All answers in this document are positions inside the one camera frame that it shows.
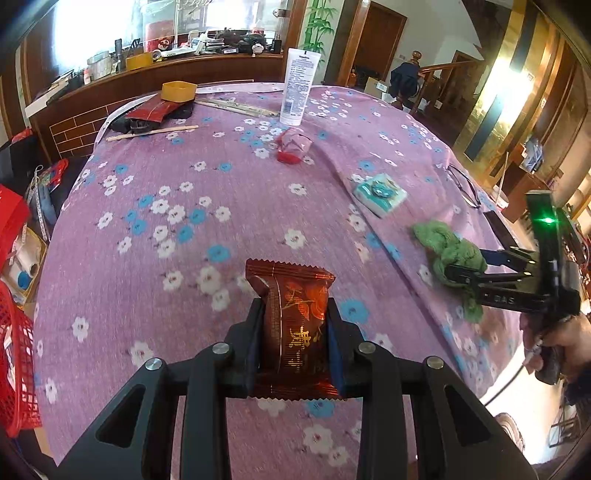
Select red mesh basket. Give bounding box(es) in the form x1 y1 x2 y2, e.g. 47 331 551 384
0 281 42 437

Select pale wooden chopstick pair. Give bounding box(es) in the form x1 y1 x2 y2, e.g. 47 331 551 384
196 98 281 117

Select person's right hand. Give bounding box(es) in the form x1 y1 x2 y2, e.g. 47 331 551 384
519 313 591 385

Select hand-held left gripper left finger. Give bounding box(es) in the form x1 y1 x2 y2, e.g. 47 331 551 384
53 298 265 480

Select pile of clutter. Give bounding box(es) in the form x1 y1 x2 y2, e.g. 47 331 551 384
185 28 284 58

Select glossy red packet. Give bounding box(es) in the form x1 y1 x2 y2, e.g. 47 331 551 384
126 100 178 123

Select white cream tube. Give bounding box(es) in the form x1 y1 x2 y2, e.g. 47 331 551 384
279 47 321 126

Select yellow box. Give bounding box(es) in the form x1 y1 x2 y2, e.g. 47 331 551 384
161 80 198 102

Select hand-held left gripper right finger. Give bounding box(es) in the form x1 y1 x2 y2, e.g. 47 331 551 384
325 298 539 480

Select black and white book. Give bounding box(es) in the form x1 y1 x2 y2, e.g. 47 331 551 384
25 69 86 116

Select red printed bag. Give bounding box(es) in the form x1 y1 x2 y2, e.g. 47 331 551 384
37 159 70 217

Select green towel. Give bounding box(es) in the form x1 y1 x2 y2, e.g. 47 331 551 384
412 220 489 323

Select dark jacket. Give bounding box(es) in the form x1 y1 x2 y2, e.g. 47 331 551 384
389 62 423 100

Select eyeglasses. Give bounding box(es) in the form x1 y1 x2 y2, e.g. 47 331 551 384
445 164 483 208

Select wooden door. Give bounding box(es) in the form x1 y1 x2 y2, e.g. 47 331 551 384
351 2 409 86

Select wooden counter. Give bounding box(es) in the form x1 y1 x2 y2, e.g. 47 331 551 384
25 51 284 162

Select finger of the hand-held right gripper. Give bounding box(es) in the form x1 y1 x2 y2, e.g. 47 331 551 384
445 264 541 289
478 247 539 268

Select patterned slipper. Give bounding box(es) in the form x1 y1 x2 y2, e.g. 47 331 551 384
494 413 527 455

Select teal soap packet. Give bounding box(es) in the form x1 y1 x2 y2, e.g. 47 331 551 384
352 173 409 217

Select black plastic item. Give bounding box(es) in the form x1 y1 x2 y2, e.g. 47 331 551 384
108 104 195 134

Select open box with white rolls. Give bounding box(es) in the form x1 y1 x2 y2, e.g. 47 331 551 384
0 226 47 305

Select metal pot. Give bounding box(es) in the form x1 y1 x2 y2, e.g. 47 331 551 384
88 53 114 81

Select dark red snack packet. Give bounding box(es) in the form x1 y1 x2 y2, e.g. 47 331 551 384
245 258 345 402

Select red box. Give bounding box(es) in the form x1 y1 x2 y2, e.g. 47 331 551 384
0 185 31 264

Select crumpled clear red wrapper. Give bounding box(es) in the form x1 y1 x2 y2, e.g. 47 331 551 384
276 128 314 164

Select bamboo wall decal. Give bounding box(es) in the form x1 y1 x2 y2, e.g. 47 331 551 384
305 0 338 86

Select purple floral tablecloth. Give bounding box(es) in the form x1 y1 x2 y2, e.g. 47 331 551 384
32 82 532 480

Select wooden stair banister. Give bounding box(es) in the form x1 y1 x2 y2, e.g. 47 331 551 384
409 50 481 116

